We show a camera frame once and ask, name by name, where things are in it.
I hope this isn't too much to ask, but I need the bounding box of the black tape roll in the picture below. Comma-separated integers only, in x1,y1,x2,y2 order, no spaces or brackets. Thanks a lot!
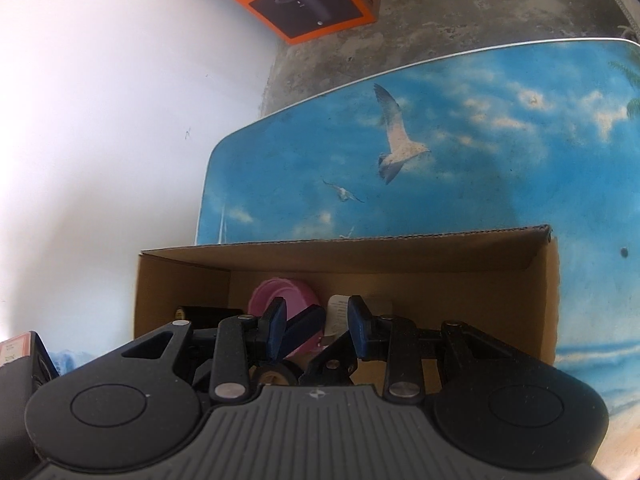
252,360,303,386

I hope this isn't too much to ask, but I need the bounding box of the white power adapter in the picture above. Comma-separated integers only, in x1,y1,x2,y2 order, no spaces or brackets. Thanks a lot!
324,295,349,339

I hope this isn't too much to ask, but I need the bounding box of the black cylindrical tube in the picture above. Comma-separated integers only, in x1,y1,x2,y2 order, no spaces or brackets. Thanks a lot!
175,306,243,330

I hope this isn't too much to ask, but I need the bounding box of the pink plastic lid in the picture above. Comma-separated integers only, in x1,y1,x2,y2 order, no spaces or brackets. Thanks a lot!
247,277,327,361

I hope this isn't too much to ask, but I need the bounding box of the brown cardboard box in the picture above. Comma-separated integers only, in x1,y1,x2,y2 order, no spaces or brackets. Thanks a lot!
134,226,560,364

